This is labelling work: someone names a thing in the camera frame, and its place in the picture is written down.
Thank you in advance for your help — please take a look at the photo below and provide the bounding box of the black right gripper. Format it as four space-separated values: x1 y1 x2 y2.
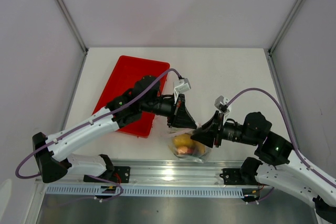
190 110 258 148

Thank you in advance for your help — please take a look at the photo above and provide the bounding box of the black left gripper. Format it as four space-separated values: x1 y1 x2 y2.
141 92 197 129

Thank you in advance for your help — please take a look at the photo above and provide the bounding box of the yellow potato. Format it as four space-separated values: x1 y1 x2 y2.
173 133 194 148

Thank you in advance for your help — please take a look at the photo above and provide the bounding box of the clear zip top bag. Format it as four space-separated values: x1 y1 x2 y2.
159 127 211 163

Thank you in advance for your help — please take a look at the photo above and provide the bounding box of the sliced cured ham piece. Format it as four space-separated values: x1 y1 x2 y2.
176 146 205 157

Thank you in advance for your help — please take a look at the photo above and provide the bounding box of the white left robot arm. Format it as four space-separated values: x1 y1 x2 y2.
33 76 197 183

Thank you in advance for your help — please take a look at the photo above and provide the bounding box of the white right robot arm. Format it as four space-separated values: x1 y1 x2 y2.
191 111 335 223

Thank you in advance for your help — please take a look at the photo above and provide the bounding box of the red plastic tray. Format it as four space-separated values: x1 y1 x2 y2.
93 56 170 138

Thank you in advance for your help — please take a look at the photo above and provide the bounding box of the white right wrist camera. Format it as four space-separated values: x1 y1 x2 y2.
214 95 232 122

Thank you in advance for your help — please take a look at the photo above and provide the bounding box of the aluminium rail profile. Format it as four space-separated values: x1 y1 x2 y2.
35 155 242 187

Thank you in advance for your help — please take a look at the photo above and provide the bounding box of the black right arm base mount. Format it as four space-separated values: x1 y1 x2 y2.
219 168 256 185

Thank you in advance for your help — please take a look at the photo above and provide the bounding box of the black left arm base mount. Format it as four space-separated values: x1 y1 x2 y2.
98 166 131 184

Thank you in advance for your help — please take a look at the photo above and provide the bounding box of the slotted grey cable duct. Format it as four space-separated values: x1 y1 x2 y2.
46 184 244 198

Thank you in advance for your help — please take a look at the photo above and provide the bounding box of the right aluminium frame post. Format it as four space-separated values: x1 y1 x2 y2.
268 0 306 56

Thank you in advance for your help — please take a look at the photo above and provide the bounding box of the aluminium frame post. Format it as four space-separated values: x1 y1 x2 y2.
268 0 306 56
54 0 88 54

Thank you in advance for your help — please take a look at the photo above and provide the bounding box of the left aluminium frame post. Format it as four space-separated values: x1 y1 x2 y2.
54 0 88 54

